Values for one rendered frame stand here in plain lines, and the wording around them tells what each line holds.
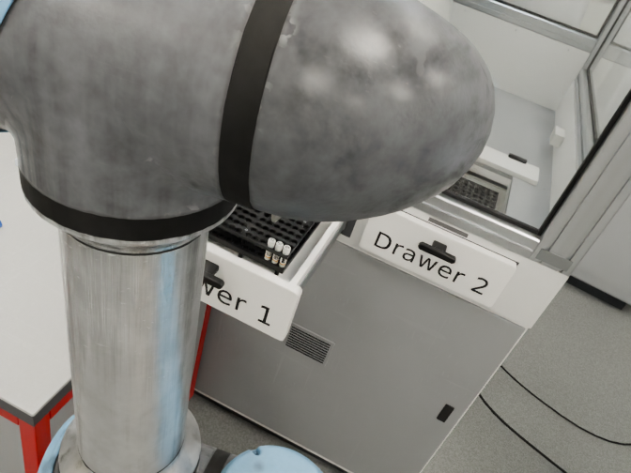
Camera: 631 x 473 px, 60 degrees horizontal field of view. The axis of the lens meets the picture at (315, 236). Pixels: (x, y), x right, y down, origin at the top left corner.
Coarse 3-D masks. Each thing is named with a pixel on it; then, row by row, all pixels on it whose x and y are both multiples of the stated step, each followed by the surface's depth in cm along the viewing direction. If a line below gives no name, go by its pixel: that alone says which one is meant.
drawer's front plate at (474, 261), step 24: (384, 216) 106; (408, 216) 105; (384, 240) 109; (408, 240) 107; (432, 240) 105; (456, 240) 103; (408, 264) 110; (432, 264) 108; (456, 264) 106; (480, 264) 104; (504, 264) 102; (456, 288) 108; (480, 288) 106
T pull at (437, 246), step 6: (420, 246) 102; (426, 246) 102; (432, 246) 102; (438, 246) 103; (444, 246) 104; (432, 252) 102; (438, 252) 102; (444, 252) 102; (444, 258) 102; (450, 258) 101
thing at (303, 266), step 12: (324, 228) 111; (336, 228) 104; (312, 240) 107; (324, 240) 98; (300, 252) 103; (312, 252) 94; (324, 252) 100; (300, 264) 100; (312, 264) 94; (288, 276) 97; (300, 276) 89
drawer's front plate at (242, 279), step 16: (208, 256) 84; (224, 256) 83; (224, 272) 84; (240, 272) 83; (256, 272) 82; (208, 288) 87; (224, 288) 86; (240, 288) 85; (256, 288) 83; (272, 288) 82; (288, 288) 81; (208, 304) 89; (224, 304) 88; (240, 304) 86; (256, 304) 85; (272, 304) 84; (288, 304) 82; (240, 320) 88; (256, 320) 87; (272, 320) 86; (288, 320) 84; (272, 336) 87
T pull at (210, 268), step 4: (208, 264) 83; (212, 264) 83; (208, 268) 82; (212, 268) 83; (216, 268) 83; (204, 272) 81; (208, 272) 82; (212, 272) 82; (216, 272) 83; (204, 276) 81; (208, 276) 81; (212, 276) 81; (204, 280) 81; (208, 280) 81; (212, 280) 81; (216, 280) 81; (220, 280) 81; (212, 284) 81; (216, 284) 81; (220, 284) 81; (220, 288) 81
